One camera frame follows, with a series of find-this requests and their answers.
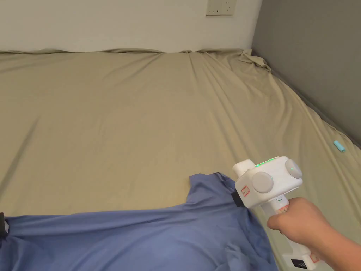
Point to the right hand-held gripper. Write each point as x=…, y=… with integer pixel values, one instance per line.
x=268, y=180

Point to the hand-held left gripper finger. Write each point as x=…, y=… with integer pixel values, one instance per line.
x=3, y=225

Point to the blue shirt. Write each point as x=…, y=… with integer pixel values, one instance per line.
x=146, y=237

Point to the person's right forearm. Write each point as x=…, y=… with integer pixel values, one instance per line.
x=345, y=248

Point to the person's right hand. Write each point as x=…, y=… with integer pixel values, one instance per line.
x=301, y=220

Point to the small cyan cylinder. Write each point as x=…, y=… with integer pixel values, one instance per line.
x=339, y=146

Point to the bed with beige sheet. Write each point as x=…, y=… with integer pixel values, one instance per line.
x=118, y=118

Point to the beige wall socket plate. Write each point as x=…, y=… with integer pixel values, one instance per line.
x=220, y=7

